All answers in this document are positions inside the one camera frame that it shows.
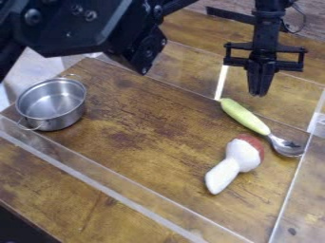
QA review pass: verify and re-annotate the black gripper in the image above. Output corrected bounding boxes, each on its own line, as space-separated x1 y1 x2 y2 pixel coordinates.
223 43 307 96

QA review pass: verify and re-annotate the green handled metal spoon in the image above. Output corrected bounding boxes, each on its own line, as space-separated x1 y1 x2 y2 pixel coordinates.
219 98 304 158

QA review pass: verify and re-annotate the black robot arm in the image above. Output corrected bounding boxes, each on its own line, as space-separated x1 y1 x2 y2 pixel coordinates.
0 0 306 97

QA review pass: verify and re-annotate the red white toy mushroom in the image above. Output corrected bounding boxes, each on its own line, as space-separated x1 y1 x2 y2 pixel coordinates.
204 134 263 195

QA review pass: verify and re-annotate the small steel pot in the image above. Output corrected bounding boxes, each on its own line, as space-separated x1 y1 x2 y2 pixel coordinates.
14 77 86 131

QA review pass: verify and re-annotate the black cable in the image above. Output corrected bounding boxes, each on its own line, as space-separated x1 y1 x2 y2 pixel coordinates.
280 3 307 35

